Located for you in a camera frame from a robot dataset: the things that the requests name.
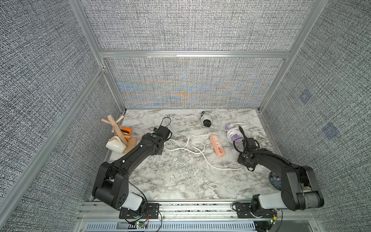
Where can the aluminium front rail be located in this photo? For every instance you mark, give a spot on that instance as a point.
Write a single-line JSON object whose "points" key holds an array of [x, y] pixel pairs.
{"points": [[198, 210]]}

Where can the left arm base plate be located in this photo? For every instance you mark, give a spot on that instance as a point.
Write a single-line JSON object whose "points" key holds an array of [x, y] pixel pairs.
{"points": [[142, 213]]}

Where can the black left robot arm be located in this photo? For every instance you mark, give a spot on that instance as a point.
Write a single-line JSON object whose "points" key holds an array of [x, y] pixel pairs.
{"points": [[111, 184]]}

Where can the orange box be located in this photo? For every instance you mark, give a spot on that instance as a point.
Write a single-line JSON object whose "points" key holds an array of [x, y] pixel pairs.
{"points": [[126, 131]]}

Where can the pink power strip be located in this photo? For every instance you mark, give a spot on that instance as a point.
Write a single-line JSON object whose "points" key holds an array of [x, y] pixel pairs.
{"points": [[217, 145]]}

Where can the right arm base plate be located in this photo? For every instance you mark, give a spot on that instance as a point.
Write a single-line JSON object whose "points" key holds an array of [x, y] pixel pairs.
{"points": [[248, 210]]}

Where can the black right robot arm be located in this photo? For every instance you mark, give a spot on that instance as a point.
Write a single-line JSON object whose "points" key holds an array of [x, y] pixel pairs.
{"points": [[300, 189]]}

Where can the dark blue bowl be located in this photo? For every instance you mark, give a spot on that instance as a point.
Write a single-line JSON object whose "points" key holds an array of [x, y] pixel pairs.
{"points": [[275, 181]]}

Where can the wooden mug tree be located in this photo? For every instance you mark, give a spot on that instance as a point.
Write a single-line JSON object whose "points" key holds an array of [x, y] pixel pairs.
{"points": [[128, 140]]}

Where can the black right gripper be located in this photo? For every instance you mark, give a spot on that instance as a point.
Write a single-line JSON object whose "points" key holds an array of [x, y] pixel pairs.
{"points": [[247, 144]]}

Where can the cream ceramic mug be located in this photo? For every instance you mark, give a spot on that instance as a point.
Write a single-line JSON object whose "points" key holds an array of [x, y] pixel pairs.
{"points": [[116, 145]]}

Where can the black and white power strip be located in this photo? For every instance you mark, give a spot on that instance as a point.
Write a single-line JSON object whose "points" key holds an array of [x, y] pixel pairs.
{"points": [[207, 118]]}

